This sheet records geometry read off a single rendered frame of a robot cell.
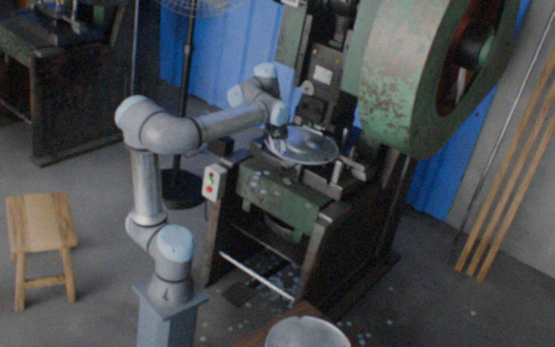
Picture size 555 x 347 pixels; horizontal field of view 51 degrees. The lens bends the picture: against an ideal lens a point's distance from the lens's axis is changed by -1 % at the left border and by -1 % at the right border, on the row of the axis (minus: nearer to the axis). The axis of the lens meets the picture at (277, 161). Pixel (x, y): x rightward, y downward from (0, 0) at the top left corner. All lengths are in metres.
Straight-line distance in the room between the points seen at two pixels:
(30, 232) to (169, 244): 0.77
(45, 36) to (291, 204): 1.74
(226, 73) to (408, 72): 2.59
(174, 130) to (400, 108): 0.64
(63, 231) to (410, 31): 1.52
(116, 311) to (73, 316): 0.17
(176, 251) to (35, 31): 1.94
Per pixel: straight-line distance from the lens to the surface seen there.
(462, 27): 1.96
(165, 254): 1.83
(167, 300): 1.94
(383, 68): 1.69
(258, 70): 1.95
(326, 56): 2.16
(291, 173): 2.27
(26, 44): 3.38
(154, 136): 1.60
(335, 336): 2.06
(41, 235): 2.41
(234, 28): 4.00
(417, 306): 2.91
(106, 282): 2.68
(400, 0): 1.67
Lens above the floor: 1.82
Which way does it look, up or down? 29 degrees down
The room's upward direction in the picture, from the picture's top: 12 degrees clockwise
